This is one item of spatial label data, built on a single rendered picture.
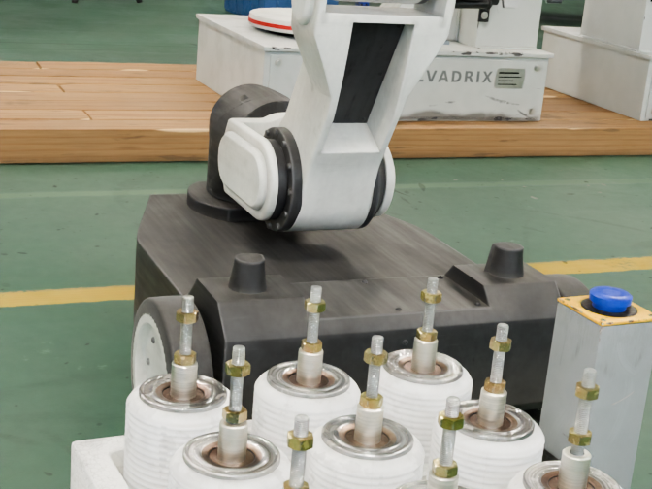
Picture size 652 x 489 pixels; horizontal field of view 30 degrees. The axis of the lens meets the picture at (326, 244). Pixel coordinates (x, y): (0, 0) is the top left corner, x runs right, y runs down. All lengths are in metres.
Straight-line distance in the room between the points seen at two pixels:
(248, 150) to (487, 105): 1.68
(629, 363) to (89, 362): 0.84
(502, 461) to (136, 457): 0.31
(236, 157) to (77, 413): 0.41
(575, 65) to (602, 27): 0.16
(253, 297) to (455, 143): 1.81
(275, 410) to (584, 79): 2.81
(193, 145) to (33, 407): 1.38
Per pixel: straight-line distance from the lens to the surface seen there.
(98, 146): 2.83
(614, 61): 3.67
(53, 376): 1.70
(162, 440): 1.03
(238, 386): 0.93
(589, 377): 0.94
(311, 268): 1.66
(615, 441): 1.22
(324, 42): 1.47
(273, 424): 1.08
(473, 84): 3.24
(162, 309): 1.39
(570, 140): 3.35
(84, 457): 1.10
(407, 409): 1.12
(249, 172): 1.65
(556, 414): 1.22
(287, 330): 1.40
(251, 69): 3.07
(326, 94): 1.52
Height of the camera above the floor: 0.69
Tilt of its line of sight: 17 degrees down
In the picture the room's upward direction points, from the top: 5 degrees clockwise
